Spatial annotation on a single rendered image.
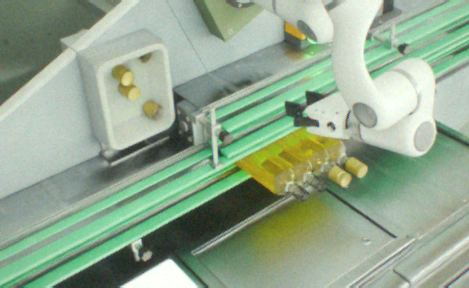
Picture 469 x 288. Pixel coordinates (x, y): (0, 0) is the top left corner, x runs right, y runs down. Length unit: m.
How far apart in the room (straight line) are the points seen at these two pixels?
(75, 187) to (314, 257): 0.57
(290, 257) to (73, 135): 0.58
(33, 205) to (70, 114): 0.22
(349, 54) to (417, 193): 0.86
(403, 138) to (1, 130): 0.83
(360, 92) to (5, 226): 0.81
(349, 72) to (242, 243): 0.70
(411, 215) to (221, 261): 0.51
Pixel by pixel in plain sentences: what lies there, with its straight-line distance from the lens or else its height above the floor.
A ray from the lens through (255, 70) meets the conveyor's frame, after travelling 1.66.
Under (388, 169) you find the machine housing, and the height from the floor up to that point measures 1.08.
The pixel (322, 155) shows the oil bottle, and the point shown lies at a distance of 1.58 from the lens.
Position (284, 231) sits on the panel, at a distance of 1.60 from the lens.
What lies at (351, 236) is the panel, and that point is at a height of 1.21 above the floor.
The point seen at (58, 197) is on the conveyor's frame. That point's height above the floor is 0.83.
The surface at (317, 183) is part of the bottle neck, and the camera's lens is 1.52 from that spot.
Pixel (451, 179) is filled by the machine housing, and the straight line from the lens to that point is 1.86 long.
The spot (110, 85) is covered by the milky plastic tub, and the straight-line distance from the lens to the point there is 1.48.
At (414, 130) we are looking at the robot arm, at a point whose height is 1.45.
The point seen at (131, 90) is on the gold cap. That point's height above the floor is 0.81.
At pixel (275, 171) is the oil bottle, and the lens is 1.52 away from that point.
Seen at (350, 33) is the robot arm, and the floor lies 1.35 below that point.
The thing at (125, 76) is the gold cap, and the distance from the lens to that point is 1.44.
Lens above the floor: 1.93
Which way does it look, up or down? 40 degrees down
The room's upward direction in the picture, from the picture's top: 126 degrees clockwise
